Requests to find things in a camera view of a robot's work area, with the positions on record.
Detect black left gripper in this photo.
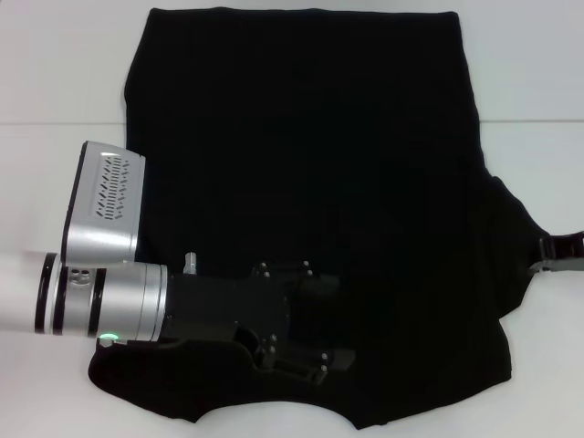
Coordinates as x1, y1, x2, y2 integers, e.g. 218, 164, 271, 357
164, 259, 358, 385

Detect black shirt with FREE print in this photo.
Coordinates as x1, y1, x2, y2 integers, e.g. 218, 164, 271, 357
86, 6, 548, 420

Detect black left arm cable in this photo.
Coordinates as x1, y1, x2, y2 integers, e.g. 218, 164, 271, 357
98, 335, 259, 369

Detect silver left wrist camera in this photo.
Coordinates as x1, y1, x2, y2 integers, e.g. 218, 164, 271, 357
60, 141, 148, 266

